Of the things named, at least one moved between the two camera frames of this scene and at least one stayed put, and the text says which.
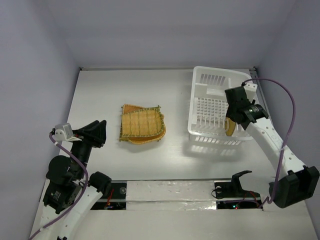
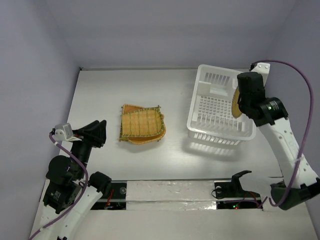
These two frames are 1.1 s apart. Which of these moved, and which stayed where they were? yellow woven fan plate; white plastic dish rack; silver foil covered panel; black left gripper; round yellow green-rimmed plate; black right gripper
Moved: round yellow green-rimmed plate; black right gripper
Stayed: silver foil covered panel; yellow woven fan plate; white plastic dish rack; black left gripper
